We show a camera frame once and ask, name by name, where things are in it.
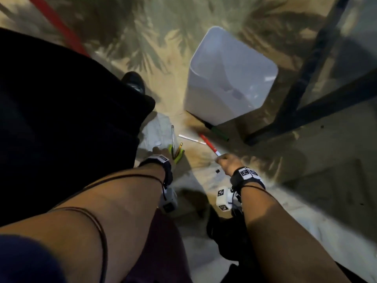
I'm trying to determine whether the person's right hand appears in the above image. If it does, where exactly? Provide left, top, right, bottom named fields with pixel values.
left=219, top=154, right=245, bottom=177

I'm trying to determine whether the red and white pen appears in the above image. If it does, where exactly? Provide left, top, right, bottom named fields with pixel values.
left=199, top=133, right=221, bottom=157

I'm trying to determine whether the person's right forearm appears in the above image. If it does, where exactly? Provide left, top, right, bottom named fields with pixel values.
left=241, top=186, right=351, bottom=283

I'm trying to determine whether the person's left forearm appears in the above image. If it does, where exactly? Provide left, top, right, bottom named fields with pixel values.
left=0, top=165, right=166, bottom=283

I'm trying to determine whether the white paper sheet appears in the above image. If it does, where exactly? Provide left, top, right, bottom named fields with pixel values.
left=138, top=112, right=174, bottom=156

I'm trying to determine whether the green and black marker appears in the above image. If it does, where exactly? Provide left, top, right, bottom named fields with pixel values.
left=203, top=122, right=230, bottom=142

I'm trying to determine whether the white paper strip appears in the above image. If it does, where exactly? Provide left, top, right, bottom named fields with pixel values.
left=178, top=134, right=207, bottom=145

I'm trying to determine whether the black shoe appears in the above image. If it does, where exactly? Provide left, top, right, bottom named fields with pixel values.
left=121, top=71, right=145, bottom=95
left=206, top=208, right=254, bottom=266

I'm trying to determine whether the white plastic bin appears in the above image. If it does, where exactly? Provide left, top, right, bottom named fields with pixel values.
left=184, top=26, right=279, bottom=126

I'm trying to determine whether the black garment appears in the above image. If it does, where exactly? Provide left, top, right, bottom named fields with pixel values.
left=0, top=28, right=156, bottom=228

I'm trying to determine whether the maroon trouser leg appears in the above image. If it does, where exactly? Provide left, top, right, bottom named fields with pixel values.
left=124, top=209, right=193, bottom=283

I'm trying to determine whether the red pole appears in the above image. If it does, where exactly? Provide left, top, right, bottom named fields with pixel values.
left=27, top=0, right=91, bottom=58

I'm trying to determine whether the blue sleeve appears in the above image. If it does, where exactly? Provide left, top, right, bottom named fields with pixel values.
left=0, top=234, right=69, bottom=283

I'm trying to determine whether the black left wrist strap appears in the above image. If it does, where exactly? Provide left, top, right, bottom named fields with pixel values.
left=138, top=154, right=173, bottom=188

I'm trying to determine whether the black wrist strap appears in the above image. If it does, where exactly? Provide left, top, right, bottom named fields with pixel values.
left=138, top=154, right=173, bottom=188
left=230, top=167, right=266, bottom=195

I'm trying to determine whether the black right wrist strap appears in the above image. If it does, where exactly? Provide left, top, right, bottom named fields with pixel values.
left=230, top=167, right=266, bottom=195

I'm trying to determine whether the black cable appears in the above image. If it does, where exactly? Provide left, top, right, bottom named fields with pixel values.
left=231, top=186, right=267, bottom=204
left=48, top=174, right=165, bottom=283

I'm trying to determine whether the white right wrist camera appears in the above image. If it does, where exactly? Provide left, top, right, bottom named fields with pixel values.
left=216, top=186, right=244, bottom=216

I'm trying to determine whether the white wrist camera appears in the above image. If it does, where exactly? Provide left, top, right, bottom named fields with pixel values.
left=216, top=186, right=244, bottom=216
left=160, top=186, right=178, bottom=214

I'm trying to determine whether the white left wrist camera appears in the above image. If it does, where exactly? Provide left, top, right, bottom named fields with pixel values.
left=160, top=186, right=178, bottom=214

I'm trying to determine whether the black metal table frame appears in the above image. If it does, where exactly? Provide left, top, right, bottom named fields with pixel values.
left=245, top=0, right=377, bottom=146

